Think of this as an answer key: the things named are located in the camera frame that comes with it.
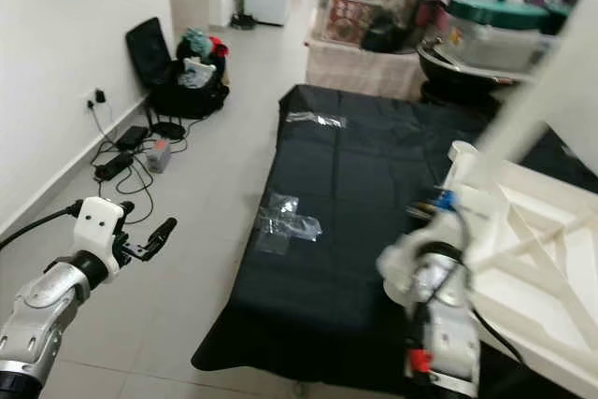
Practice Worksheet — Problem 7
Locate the clear plastic storage box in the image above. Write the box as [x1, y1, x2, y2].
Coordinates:
[441, 21, 562, 73]

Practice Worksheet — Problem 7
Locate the black power strip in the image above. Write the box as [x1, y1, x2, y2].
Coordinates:
[93, 152, 136, 181]

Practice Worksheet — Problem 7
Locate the flat black router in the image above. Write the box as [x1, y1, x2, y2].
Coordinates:
[151, 121, 188, 140]

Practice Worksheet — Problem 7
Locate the crumpled clear plastic bag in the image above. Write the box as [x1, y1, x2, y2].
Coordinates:
[254, 193, 323, 255]

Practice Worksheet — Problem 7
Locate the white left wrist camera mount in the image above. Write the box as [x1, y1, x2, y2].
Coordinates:
[73, 196, 125, 278]

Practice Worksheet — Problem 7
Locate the teal plush toy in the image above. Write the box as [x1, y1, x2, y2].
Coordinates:
[182, 28, 213, 57]

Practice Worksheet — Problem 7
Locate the wall socket with black plugs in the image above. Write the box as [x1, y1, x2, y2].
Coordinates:
[86, 88, 108, 110]

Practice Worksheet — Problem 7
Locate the grey floor cable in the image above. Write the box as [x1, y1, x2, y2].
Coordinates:
[91, 102, 188, 224]

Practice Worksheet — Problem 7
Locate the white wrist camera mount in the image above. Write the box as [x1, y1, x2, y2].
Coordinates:
[73, 196, 125, 278]
[434, 195, 489, 267]

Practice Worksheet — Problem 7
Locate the flat clear plastic strip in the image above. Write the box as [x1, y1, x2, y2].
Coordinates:
[285, 111, 349, 129]

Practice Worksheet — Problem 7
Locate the blue cable connector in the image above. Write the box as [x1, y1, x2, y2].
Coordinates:
[434, 191, 459, 212]

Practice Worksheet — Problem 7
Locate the open black suitcase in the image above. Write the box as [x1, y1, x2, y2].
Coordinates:
[124, 18, 230, 120]

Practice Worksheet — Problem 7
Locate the red cable tag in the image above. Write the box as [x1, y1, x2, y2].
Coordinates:
[406, 348, 433, 374]

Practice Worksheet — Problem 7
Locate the black power adapter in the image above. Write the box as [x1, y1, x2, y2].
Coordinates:
[115, 125, 149, 149]

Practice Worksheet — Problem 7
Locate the green pot lid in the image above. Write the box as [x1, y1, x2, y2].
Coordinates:
[447, 0, 557, 31]

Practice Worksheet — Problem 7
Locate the grey charger with red label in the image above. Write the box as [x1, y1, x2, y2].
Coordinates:
[145, 137, 172, 174]

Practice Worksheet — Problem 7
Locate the white plastic bag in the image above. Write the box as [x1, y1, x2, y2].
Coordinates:
[180, 58, 218, 90]

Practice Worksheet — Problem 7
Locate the beige cloth covered table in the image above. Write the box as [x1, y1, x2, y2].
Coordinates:
[306, 37, 426, 101]

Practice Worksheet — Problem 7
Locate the black wok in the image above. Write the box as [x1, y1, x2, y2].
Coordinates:
[418, 41, 524, 108]

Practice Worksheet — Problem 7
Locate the white plastic table top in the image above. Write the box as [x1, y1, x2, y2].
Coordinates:
[447, 140, 598, 399]

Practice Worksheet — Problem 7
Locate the black cloth cover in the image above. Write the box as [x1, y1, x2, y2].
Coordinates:
[192, 84, 598, 398]

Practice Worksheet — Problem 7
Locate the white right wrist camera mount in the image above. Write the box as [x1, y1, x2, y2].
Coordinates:
[434, 195, 489, 267]

